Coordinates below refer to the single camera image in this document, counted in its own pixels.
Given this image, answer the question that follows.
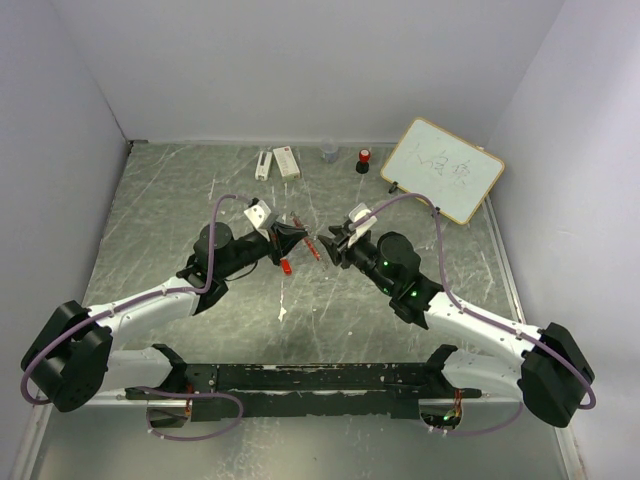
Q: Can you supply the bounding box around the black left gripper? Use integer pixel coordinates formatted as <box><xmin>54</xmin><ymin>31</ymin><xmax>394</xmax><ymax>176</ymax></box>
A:
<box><xmin>218</xmin><ymin>220</ymin><xmax>308</xmax><ymax>279</ymax></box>

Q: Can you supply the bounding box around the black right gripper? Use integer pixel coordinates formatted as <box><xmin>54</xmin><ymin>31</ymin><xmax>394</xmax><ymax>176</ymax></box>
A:
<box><xmin>318</xmin><ymin>225</ymin><xmax>396</xmax><ymax>295</ymax></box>

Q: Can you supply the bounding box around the red handled metal key holder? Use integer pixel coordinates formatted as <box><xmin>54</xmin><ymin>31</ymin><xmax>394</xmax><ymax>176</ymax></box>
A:
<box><xmin>290</xmin><ymin>211</ymin><xmax>323</xmax><ymax>263</ymax></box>

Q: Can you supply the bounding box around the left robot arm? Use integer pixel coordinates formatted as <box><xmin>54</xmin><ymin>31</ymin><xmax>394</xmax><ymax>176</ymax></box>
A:
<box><xmin>20</xmin><ymin>221</ymin><xmax>307</xmax><ymax>412</ymax></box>

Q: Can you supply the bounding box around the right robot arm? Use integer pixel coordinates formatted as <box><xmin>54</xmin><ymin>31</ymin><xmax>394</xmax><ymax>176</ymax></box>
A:
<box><xmin>319</xmin><ymin>225</ymin><xmax>595</xmax><ymax>428</ymax></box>

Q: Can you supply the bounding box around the red usb stick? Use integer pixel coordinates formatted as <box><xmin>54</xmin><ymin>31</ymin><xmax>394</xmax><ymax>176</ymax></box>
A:
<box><xmin>280</xmin><ymin>258</ymin><xmax>293</xmax><ymax>276</ymax></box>

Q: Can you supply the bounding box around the white green staple box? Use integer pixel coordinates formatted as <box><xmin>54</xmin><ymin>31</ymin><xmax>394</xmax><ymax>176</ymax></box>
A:
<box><xmin>273</xmin><ymin>146</ymin><xmax>301</xmax><ymax>182</ymax></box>

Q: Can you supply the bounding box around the red black stamp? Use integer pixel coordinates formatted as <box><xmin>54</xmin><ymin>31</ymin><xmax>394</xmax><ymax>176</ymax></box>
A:
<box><xmin>355</xmin><ymin>149</ymin><xmax>371</xmax><ymax>174</ymax></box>

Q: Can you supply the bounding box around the white stapler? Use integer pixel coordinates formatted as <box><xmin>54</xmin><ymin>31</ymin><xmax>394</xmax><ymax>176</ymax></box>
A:
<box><xmin>254</xmin><ymin>150</ymin><xmax>273</xmax><ymax>182</ymax></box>

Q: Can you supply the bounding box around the clear paperclip jar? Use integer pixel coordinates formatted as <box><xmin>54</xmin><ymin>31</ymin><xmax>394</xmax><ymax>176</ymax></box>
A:
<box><xmin>320</xmin><ymin>139</ymin><xmax>339</xmax><ymax>163</ymax></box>

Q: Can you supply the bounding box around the yellow framed whiteboard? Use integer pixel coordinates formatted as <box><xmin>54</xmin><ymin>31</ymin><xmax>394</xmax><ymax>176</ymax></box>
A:
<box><xmin>381</xmin><ymin>117</ymin><xmax>505</xmax><ymax>225</ymax></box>

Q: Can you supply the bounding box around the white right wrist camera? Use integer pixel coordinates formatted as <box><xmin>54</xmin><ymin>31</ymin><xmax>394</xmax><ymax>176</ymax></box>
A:
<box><xmin>347</xmin><ymin>202</ymin><xmax>377</xmax><ymax>248</ymax></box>

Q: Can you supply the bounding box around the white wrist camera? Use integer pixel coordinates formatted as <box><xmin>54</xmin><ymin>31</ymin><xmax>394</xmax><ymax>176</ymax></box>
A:
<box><xmin>244</xmin><ymin>198</ymin><xmax>277</xmax><ymax>240</ymax></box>
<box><xmin>347</xmin><ymin>202</ymin><xmax>377</xmax><ymax>248</ymax></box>

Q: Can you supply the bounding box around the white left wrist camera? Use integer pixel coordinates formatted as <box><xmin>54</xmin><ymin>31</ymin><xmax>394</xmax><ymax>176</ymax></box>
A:
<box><xmin>244</xmin><ymin>198</ymin><xmax>277</xmax><ymax>240</ymax></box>

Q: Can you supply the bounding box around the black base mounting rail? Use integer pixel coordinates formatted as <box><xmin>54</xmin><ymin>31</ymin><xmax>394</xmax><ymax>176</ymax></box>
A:
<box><xmin>124</xmin><ymin>363</ymin><xmax>484</xmax><ymax>424</ymax></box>

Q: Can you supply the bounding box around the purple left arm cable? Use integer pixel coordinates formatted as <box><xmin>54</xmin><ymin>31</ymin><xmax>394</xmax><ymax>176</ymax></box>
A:
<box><xmin>19</xmin><ymin>193</ymin><xmax>261</xmax><ymax>441</ymax></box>

